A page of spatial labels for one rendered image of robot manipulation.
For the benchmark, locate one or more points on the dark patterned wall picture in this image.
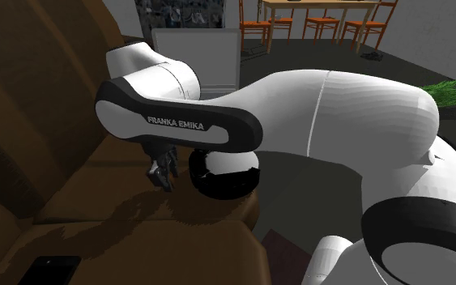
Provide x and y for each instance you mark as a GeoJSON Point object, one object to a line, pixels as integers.
{"type": "Point", "coordinates": [180, 14]}

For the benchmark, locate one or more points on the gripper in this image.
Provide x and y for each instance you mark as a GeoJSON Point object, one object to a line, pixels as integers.
{"type": "Point", "coordinates": [159, 150]}

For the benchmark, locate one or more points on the light wooden dining table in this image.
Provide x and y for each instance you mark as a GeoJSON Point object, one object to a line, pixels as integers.
{"type": "Point", "coordinates": [318, 4]}

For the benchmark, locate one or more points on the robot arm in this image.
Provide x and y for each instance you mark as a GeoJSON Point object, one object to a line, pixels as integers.
{"type": "Point", "coordinates": [354, 118]}

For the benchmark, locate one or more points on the orange wooden chair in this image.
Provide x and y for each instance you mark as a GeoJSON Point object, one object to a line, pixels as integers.
{"type": "Point", "coordinates": [283, 21]}
{"type": "Point", "coordinates": [322, 23]}
{"type": "Point", "coordinates": [366, 25]}
{"type": "Point", "coordinates": [253, 25]}

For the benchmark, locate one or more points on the small dark floor object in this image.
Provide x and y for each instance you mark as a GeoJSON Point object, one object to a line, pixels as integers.
{"type": "Point", "coordinates": [371, 56]}

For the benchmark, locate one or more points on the black flat phone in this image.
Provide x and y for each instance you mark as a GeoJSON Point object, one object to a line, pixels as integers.
{"type": "Point", "coordinates": [50, 270]}

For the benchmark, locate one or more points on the brown leather sofa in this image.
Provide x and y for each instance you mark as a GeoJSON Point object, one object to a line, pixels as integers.
{"type": "Point", "coordinates": [54, 118]}

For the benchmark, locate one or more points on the green leafy plant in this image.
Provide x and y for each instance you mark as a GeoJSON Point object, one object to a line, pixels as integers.
{"type": "Point", "coordinates": [454, 94]}

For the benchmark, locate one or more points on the black and white round object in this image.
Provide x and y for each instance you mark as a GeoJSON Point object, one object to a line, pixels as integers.
{"type": "Point", "coordinates": [223, 183]}

